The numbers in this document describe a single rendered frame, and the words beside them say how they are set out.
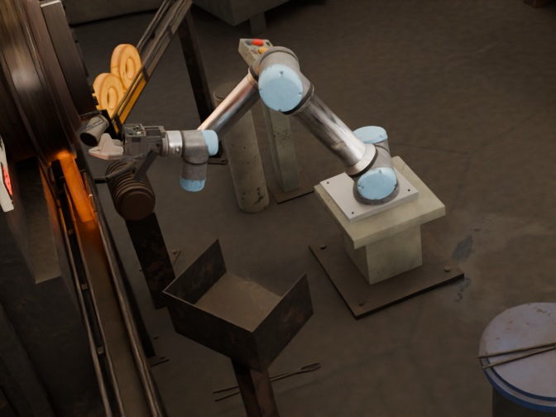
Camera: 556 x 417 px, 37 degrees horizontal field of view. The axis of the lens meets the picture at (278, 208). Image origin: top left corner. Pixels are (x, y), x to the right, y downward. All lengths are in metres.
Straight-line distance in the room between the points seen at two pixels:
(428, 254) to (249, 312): 1.07
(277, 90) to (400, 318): 0.90
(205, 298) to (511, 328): 0.75
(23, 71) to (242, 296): 0.72
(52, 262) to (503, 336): 1.07
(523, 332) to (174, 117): 2.24
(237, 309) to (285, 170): 1.30
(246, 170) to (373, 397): 1.02
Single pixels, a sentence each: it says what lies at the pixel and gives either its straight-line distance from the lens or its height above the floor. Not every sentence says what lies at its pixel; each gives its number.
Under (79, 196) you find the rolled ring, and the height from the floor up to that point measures 0.78.
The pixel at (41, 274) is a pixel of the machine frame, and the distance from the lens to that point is 1.84.
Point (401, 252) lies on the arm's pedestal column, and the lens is 2.79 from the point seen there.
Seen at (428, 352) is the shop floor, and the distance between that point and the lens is 2.64.
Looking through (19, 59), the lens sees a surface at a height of 1.23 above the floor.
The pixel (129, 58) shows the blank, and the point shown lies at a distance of 2.82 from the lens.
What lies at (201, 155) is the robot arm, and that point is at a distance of 2.42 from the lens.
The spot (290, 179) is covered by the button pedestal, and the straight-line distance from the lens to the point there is 3.25.
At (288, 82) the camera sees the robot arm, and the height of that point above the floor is 0.87.
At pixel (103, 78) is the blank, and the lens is 2.68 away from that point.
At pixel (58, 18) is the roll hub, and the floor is 1.24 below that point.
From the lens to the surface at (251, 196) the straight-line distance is 3.17.
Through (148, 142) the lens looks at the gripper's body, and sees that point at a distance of 2.38.
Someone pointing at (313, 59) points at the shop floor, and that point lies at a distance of 4.14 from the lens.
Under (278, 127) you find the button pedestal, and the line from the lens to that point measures 3.10.
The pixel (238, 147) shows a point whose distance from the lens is 3.03.
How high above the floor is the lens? 2.01
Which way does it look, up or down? 39 degrees down
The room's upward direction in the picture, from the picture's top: 11 degrees counter-clockwise
